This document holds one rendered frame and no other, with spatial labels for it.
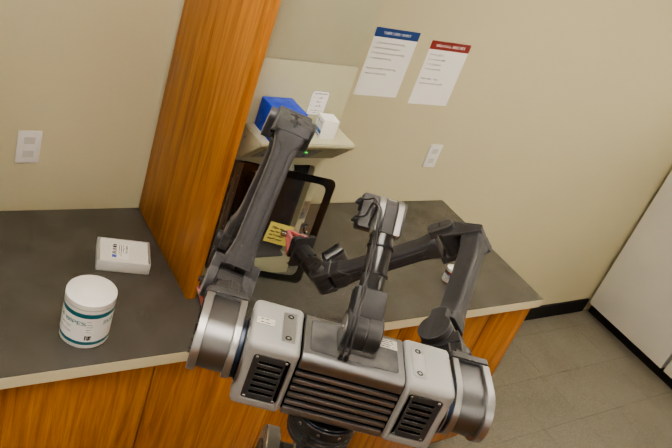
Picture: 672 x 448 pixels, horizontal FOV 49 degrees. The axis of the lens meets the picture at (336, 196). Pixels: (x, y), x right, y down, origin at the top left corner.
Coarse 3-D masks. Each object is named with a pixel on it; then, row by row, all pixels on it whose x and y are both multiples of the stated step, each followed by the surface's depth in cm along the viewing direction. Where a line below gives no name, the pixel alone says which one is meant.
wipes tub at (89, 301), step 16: (80, 288) 190; (96, 288) 191; (112, 288) 194; (64, 304) 189; (80, 304) 185; (96, 304) 187; (112, 304) 190; (64, 320) 190; (80, 320) 187; (96, 320) 189; (64, 336) 192; (80, 336) 190; (96, 336) 192
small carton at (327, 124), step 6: (318, 114) 213; (324, 114) 213; (330, 114) 215; (318, 120) 213; (324, 120) 210; (330, 120) 211; (336, 120) 212; (318, 126) 213; (324, 126) 211; (330, 126) 212; (336, 126) 212; (318, 132) 213; (324, 132) 212; (330, 132) 213; (324, 138) 213; (330, 138) 214
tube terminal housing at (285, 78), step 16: (272, 64) 199; (288, 64) 202; (304, 64) 205; (320, 64) 207; (272, 80) 202; (288, 80) 205; (304, 80) 208; (320, 80) 211; (336, 80) 214; (352, 80) 217; (256, 96) 203; (272, 96) 206; (288, 96) 208; (304, 96) 211; (336, 96) 217; (256, 112) 206; (336, 112) 221; (256, 160) 216; (304, 160) 226; (320, 160) 229
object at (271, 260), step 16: (240, 176) 214; (288, 176) 216; (304, 176) 217; (240, 192) 217; (288, 192) 219; (304, 192) 220; (320, 192) 221; (288, 208) 222; (304, 208) 223; (320, 208) 224; (288, 224) 225; (304, 224) 226; (320, 224) 227; (256, 256) 230; (272, 256) 231; (272, 272) 234; (288, 272) 235
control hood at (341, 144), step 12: (252, 132) 203; (336, 132) 220; (240, 144) 208; (252, 144) 203; (264, 144) 199; (312, 144) 208; (324, 144) 210; (336, 144) 213; (348, 144) 216; (240, 156) 209; (312, 156) 221; (324, 156) 223
